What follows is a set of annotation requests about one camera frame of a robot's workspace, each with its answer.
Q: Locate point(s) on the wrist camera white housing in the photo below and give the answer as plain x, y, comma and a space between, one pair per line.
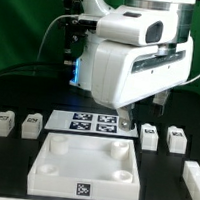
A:
137, 26

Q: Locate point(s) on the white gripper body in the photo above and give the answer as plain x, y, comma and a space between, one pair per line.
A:
124, 74

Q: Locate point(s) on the white square tabletop tray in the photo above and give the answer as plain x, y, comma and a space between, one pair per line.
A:
85, 167

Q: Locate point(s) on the white marker tag sheet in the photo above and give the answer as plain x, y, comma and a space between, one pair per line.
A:
88, 123

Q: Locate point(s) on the white L-shaped obstacle block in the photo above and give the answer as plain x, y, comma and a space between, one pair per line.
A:
191, 175

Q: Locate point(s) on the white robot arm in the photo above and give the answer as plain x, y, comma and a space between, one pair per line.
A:
96, 9

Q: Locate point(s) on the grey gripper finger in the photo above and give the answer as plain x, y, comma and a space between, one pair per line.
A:
125, 114
159, 102

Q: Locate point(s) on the black camera on stand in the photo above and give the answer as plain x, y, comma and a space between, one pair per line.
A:
75, 29

